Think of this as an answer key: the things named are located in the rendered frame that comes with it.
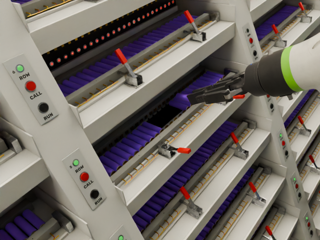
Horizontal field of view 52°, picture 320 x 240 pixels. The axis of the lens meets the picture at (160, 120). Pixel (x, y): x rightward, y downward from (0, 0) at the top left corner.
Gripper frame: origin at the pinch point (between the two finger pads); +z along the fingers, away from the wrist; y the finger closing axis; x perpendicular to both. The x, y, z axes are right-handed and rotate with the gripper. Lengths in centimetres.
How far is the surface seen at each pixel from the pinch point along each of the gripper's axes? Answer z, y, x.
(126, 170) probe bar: 6.2, -26.9, -4.0
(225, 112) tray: 3.2, 8.5, -9.9
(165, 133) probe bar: 6.6, -11.3, -3.7
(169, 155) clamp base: 3.1, -16.5, -7.3
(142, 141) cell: 9.9, -16.9, -2.3
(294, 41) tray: 3, 61, -9
